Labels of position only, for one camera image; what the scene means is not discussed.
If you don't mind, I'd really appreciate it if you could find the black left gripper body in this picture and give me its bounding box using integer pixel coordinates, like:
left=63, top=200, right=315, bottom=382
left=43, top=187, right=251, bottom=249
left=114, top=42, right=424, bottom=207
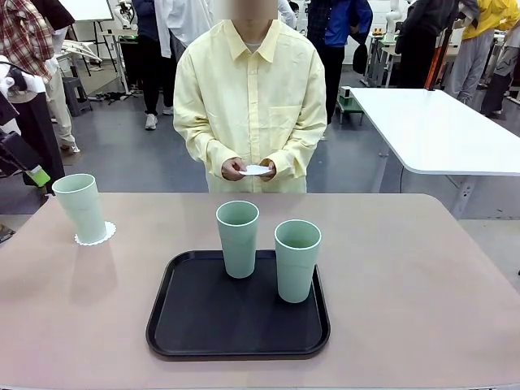
left=0, top=129, right=41, bottom=176

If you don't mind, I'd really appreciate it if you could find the pale green tall cup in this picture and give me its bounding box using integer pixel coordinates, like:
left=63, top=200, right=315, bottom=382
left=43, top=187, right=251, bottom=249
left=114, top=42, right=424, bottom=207
left=51, top=173, right=108, bottom=244
left=274, top=219, right=323, bottom=305
left=214, top=200, right=261, bottom=280

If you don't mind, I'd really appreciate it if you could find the white scalloped paper coaster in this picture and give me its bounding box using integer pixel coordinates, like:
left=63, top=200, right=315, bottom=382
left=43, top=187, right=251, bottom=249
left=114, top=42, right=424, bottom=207
left=74, top=220, right=118, bottom=247

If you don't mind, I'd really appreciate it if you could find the person's right forearm yellow sleeve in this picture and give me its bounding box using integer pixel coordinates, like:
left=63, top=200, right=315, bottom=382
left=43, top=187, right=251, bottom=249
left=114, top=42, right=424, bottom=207
left=173, top=125, right=241, bottom=180

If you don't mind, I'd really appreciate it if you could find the person's left forearm yellow sleeve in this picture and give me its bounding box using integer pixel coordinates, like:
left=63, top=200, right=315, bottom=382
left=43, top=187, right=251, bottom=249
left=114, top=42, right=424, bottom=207
left=266, top=129, right=328, bottom=180

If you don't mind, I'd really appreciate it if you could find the person's right hand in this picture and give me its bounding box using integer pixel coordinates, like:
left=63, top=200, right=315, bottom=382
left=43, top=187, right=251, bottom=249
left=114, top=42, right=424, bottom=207
left=220, top=158, right=248, bottom=182

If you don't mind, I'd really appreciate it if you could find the person's left hand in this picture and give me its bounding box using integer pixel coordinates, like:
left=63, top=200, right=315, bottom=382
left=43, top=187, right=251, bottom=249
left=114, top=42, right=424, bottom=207
left=259, top=159, right=278, bottom=182

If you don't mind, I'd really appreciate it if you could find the person in beige trousers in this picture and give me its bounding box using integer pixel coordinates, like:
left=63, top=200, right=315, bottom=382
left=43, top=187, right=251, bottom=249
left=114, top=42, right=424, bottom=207
left=32, top=0, right=82, bottom=154

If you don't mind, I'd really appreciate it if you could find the grey step stool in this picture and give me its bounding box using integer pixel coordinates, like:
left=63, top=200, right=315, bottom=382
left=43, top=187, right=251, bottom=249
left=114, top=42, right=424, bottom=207
left=61, top=76, right=93, bottom=118

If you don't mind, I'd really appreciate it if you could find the person in plaid shirt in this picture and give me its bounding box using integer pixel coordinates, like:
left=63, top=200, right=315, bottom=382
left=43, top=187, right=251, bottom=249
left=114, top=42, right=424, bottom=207
left=0, top=0, right=66, bottom=196

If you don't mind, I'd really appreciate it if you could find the person in dark clothes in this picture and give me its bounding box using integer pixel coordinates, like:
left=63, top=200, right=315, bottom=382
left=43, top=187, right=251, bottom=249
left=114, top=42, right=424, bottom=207
left=132, top=0, right=180, bottom=131

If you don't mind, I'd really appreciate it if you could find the whiteboard on easel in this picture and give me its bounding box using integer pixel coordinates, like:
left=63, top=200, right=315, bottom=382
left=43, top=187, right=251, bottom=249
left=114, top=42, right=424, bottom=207
left=71, top=0, right=131, bottom=94

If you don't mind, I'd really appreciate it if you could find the person in white shirt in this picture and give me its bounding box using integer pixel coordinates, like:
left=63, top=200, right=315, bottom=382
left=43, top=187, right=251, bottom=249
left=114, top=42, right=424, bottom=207
left=155, top=0, right=215, bottom=60

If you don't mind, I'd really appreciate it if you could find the person in yellow shirt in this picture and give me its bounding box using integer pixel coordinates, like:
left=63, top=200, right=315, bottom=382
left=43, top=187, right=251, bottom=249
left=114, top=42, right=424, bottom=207
left=172, top=18, right=328, bottom=194

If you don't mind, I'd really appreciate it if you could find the black plastic serving tray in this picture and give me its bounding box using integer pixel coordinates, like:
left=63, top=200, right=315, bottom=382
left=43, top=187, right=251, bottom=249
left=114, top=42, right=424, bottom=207
left=145, top=249, right=332, bottom=362

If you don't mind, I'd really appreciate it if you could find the green and white stand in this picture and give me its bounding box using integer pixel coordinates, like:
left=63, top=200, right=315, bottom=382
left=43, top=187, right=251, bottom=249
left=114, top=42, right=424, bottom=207
left=336, top=84, right=366, bottom=126

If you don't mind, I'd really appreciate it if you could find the person in blue jacket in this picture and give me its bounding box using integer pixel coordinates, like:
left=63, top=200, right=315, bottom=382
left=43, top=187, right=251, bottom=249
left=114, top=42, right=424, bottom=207
left=306, top=0, right=374, bottom=127

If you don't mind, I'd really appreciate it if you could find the black hanging bag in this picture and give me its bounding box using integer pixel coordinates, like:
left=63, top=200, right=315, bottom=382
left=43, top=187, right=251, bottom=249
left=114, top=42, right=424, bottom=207
left=352, top=42, right=370, bottom=75

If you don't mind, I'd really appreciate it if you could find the large white table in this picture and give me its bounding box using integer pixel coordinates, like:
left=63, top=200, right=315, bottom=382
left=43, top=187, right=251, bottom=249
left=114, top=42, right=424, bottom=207
left=348, top=86, right=520, bottom=220

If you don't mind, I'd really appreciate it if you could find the person in black coat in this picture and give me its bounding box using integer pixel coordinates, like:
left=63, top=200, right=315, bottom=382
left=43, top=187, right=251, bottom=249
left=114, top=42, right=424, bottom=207
left=396, top=0, right=480, bottom=90

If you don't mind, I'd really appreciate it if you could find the orange and black pole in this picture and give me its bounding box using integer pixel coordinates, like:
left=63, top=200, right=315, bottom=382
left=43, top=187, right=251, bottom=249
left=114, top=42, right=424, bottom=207
left=424, top=28, right=453, bottom=93

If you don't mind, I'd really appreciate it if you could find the person in yellow jacket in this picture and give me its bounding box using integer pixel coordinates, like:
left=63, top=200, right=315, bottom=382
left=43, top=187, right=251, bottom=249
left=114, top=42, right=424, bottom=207
left=444, top=0, right=520, bottom=105

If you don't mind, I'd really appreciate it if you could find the person in dark wide trousers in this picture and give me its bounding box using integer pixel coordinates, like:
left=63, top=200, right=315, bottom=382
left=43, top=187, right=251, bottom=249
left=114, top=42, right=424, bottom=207
left=481, top=38, right=520, bottom=119

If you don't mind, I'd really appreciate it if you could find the white tubular frame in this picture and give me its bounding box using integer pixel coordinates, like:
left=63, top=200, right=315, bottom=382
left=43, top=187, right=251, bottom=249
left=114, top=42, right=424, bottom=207
left=60, top=38, right=103, bottom=65

